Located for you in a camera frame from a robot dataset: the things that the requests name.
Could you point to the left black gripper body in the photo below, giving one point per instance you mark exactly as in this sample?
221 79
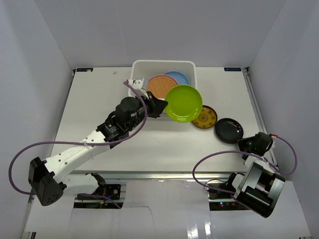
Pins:
152 107

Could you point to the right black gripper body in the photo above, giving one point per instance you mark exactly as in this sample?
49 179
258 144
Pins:
246 143

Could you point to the orange woven round plate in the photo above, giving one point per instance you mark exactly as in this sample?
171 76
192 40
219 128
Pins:
159 92

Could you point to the lime green round plate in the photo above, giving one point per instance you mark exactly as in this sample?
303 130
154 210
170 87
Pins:
184 103

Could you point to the black round plate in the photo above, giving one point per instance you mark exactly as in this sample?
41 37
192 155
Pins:
228 130

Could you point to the pink round plate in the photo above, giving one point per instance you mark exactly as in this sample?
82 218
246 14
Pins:
162 80

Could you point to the blue round plate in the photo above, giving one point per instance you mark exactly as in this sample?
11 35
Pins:
179 77

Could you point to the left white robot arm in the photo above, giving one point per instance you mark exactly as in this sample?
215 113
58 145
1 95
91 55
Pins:
52 178

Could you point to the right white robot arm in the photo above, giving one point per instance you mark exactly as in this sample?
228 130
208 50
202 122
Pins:
259 188

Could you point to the white plastic bin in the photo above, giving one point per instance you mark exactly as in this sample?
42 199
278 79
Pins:
148 68

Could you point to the brown gold patterned plate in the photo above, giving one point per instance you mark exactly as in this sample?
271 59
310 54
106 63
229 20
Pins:
206 119

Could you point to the right blue corner label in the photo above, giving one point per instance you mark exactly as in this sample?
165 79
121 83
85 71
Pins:
232 69

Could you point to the blue corner label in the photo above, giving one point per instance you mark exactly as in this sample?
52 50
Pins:
84 69
232 69

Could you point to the left blue corner label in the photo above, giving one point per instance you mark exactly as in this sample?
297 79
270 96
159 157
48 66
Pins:
84 69

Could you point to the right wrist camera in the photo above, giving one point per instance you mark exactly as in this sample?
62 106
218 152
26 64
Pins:
273 143

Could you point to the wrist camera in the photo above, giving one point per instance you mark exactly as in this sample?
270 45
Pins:
273 143
136 88

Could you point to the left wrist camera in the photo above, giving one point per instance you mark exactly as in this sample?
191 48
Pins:
136 88

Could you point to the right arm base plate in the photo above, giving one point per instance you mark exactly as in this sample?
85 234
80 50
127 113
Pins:
220 201

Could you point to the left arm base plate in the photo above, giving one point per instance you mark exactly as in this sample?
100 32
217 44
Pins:
104 197

